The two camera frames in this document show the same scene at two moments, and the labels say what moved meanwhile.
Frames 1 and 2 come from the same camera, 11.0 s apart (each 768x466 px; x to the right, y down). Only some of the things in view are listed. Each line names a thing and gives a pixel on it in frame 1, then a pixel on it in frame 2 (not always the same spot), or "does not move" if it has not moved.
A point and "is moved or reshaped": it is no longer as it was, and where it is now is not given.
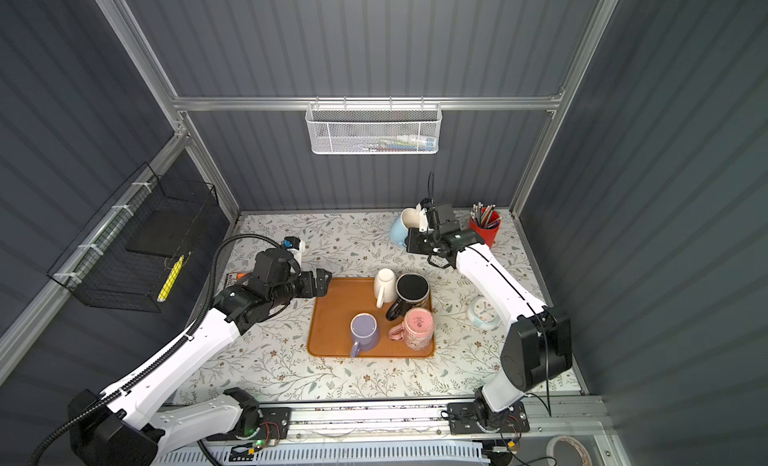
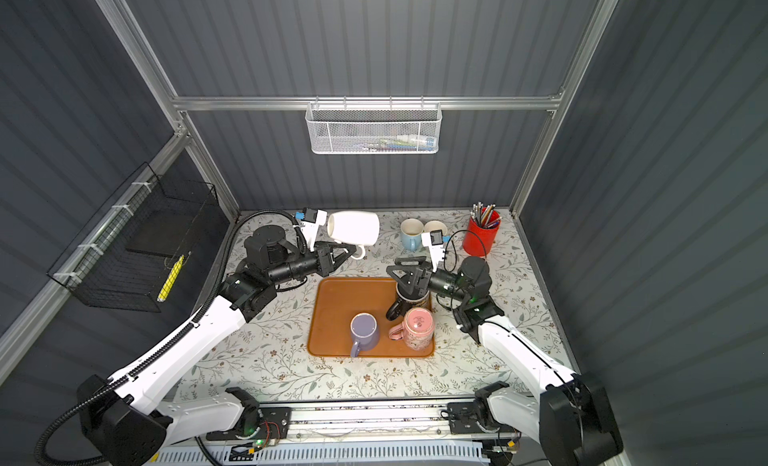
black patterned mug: [412, 291] does not move
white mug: [385, 287] to [359, 228]
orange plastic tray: [329, 321] does not move
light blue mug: [409, 218] is moved or reshaped
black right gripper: [411, 239] to [423, 278]
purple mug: [364, 332] does not move
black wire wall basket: [130, 256] does not move
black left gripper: [310, 290] to [325, 261]
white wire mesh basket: [367, 128] does not move
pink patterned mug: [417, 329] does not move
